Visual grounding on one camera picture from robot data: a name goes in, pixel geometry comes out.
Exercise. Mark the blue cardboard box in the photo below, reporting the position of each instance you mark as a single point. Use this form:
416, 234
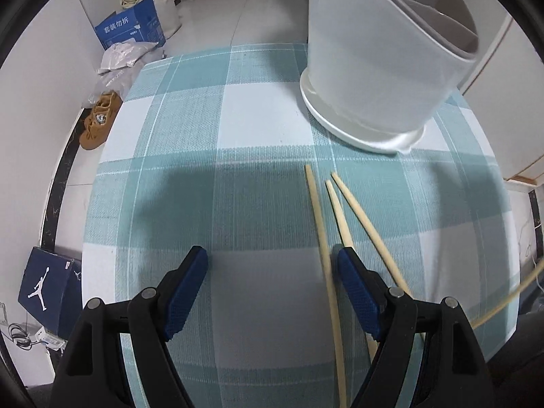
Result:
127, 25

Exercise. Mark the dark blue shoe box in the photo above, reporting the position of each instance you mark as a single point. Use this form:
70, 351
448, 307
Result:
46, 289

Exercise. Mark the teal checked tablecloth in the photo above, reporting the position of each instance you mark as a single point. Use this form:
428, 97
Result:
255, 157

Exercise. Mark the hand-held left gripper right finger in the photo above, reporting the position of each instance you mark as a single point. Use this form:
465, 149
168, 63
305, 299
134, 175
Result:
359, 293

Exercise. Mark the white plastic bag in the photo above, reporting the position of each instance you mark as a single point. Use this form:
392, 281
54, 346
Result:
127, 55

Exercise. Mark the white woven sack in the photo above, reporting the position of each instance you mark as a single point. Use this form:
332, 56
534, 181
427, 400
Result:
168, 12

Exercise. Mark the wooden chopstick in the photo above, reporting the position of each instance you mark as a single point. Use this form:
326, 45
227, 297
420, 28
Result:
340, 216
510, 301
369, 229
323, 250

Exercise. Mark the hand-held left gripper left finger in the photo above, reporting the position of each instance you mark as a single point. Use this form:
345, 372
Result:
185, 297

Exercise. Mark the brown suede shoe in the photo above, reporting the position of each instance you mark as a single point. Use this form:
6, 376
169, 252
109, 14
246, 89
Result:
106, 108
95, 134

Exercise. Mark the white cabinet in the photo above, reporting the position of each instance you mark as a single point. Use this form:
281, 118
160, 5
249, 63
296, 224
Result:
510, 114

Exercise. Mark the white translucent utensil holder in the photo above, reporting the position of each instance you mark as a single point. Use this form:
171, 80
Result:
374, 63

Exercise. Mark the grey plastic bag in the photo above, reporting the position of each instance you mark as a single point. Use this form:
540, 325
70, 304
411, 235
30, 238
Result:
112, 85

